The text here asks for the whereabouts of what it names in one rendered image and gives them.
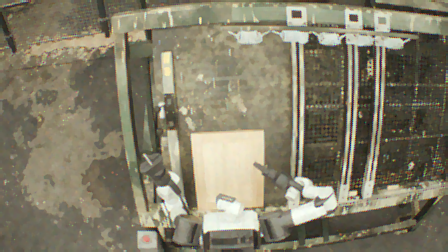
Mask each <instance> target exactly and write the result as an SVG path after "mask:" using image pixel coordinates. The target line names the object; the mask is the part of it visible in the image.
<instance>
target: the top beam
mask: <svg viewBox="0 0 448 252"><path fill-rule="evenodd" d="M294 6H295V7H306V13H307V18H306V21H307V23H309V24H313V23H317V24H327V25H330V24H334V25H342V26H345V25H346V23H345V18H346V17H345V10H350V11H357V12H358V11H361V14H362V27H369V28H375V24H374V20H375V19H374V13H379V14H385V15H386V14H389V16H390V18H389V20H390V23H389V25H390V28H389V29H393V30H399V31H401V30H403V31H409V32H413V31H414V32H420V33H430V34H435V35H436V34H439V35H445V36H446V35H448V17H447V18H445V17H440V16H432V15H427V14H426V15H423V14H418V13H409V12H404V11H403V12H400V11H395V10H385V9H379V8H377V9H375V8H369V7H357V6H351V5H348V6H346V5H338V4H324V3H309V2H290V1H283V2H280V1H228V2H209V3H190V4H182V5H172V6H163V7H154V8H148V9H138V10H135V11H126V12H121V13H115V14H114V15H113V16H112V17H111V19H110V22H111V26H110V27H111V34H120V33H127V32H132V31H143V30H145V29H158V28H163V27H177V26H182V25H200V24H220V23H239V22H255V23H259V22H273V23H277V22H287V23H288V20H287V8H286V7H294Z"/></svg>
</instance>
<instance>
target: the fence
mask: <svg viewBox="0 0 448 252"><path fill-rule="evenodd" d="M164 54H169V56H170V63H166V64H164V60H163V57H164ZM161 61H162V71H163V89H164V94H165V93H173V96H174V91H175V86H174V76H173V67H172V63H173V56H172V50H165V51H162V60H161ZM166 67H170V74H171V76H165V70H164V68H166ZM167 135H168V145H169V149H170V154H171V164H172V172H173V173H175V174H176V175H178V176H179V178H180V180H179V181H178V183H177V184H176V185H177V186H178V187H179V188H180V189H181V194H180V195H181V197H184V199H185V190H184V180H183V173H182V170H181V160H180V149H179V139H178V128H177V130H170V131H167Z"/></svg>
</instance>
